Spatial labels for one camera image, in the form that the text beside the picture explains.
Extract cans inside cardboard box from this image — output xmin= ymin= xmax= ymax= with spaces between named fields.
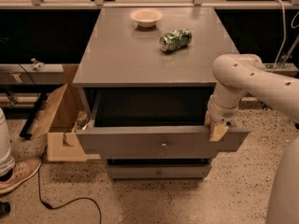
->
xmin=72 ymin=117 xmax=90 ymax=133

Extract black floor cable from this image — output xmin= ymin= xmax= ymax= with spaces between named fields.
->
xmin=36 ymin=147 xmax=103 ymax=224

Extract small clear object on ledge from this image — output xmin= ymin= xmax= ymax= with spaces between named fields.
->
xmin=31 ymin=58 xmax=45 ymax=71

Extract open cardboard box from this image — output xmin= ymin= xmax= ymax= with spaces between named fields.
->
xmin=31 ymin=64 xmax=97 ymax=163

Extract grey top drawer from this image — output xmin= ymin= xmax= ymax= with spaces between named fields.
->
xmin=78 ymin=88 xmax=249 ymax=159

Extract crushed green soda can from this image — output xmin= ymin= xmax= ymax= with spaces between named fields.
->
xmin=159 ymin=28 xmax=192 ymax=52

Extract white bowl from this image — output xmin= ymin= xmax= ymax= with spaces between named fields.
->
xmin=130 ymin=8 xmax=163 ymax=28

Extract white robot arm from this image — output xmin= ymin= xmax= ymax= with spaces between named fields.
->
xmin=205 ymin=54 xmax=299 ymax=224

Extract tan sneaker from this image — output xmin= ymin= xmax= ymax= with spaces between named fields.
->
xmin=0 ymin=156 xmax=41 ymax=194

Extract black object floor corner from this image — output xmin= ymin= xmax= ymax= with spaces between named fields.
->
xmin=0 ymin=202 xmax=10 ymax=217

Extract grey bottom drawer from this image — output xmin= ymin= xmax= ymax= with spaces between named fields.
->
xmin=106 ymin=164 xmax=211 ymax=179

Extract black leaning bar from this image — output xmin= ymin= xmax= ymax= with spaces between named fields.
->
xmin=20 ymin=92 xmax=47 ymax=140

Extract grey drawer cabinet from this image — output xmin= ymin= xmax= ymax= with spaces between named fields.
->
xmin=72 ymin=7 xmax=257 ymax=181

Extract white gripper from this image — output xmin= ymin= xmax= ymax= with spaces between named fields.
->
xmin=204 ymin=95 xmax=239 ymax=142

